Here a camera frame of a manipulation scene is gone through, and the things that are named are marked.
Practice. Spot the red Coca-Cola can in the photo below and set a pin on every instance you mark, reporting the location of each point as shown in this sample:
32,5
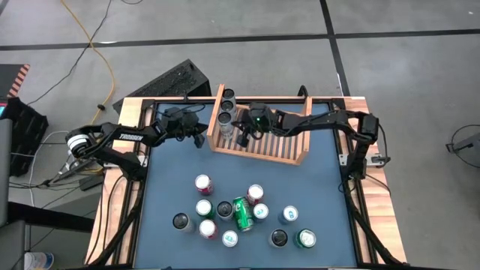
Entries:
203,182
207,227
255,192

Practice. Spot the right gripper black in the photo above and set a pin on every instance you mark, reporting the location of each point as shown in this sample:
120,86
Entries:
262,128

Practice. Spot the black power brick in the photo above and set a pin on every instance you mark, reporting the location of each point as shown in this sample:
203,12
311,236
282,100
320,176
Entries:
92,182

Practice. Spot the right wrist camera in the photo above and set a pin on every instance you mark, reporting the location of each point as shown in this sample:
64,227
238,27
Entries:
258,111

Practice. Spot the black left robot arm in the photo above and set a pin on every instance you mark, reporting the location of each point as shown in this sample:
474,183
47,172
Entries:
129,137

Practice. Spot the black board with orange stripes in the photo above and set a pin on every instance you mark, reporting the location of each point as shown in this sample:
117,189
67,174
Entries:
11,77

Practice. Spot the black clamp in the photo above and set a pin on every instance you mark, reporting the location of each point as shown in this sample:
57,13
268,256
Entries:
303,92

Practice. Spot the black metal table frame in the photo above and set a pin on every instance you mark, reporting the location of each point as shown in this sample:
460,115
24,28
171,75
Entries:
147,104

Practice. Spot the blue silver Red Bull can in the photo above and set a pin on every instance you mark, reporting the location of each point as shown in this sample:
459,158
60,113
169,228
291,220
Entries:
230,238
290,213
260,211

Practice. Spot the white and blue object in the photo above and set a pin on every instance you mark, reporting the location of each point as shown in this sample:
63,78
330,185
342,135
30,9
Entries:
37,261

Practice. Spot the wooden slatted shelf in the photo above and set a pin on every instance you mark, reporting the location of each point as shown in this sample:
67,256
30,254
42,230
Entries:
216,112

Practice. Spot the grey cabinet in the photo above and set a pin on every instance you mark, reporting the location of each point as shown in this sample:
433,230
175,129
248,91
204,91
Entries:
4,168

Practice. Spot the green Sprite can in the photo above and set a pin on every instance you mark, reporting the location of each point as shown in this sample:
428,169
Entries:
307,238
203,207
243,217

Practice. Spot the black fabric bag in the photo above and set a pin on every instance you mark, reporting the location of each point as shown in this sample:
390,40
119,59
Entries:
26,131

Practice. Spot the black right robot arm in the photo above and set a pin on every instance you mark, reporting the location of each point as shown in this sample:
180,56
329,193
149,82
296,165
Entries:
322,120

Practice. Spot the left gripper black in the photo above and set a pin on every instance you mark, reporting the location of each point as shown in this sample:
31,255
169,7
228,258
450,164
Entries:
178,127

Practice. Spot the black floor bar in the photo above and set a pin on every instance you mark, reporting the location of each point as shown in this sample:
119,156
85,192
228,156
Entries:
45,215

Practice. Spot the white can with black lid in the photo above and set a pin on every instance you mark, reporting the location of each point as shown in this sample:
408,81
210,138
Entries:
225,119
180,221
279,237
227,106
224,208
228,93

